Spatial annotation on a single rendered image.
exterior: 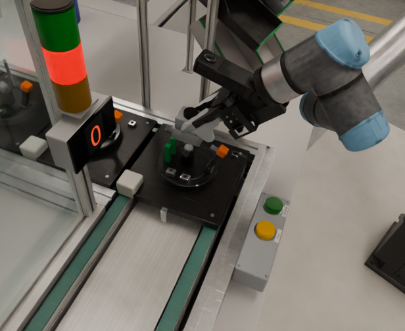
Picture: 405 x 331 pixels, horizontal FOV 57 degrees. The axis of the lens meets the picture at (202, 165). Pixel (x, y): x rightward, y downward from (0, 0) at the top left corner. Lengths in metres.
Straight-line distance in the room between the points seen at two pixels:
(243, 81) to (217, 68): 0.05
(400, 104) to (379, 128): 2.51
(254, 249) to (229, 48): 0.52
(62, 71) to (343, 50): 0.38
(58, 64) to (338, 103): 0.40
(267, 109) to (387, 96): 2.53
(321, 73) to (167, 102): 0.72
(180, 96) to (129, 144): 0.38
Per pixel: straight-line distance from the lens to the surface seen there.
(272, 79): 0.62
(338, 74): 0.59
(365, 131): 0.61
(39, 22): 0.51
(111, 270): 0.80
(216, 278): 0.75
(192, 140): 0.77
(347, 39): 0.57
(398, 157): 1.26
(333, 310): 0.89
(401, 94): 3.24
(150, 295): 0.77
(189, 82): 1.32
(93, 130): 0.61
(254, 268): 0.76
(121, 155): 0.91
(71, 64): 0.53
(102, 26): 1.64
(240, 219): 0.82
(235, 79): 0.65
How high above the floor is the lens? 1.63
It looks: 48 degrees down
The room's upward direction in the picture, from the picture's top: 6 degrees clockwise
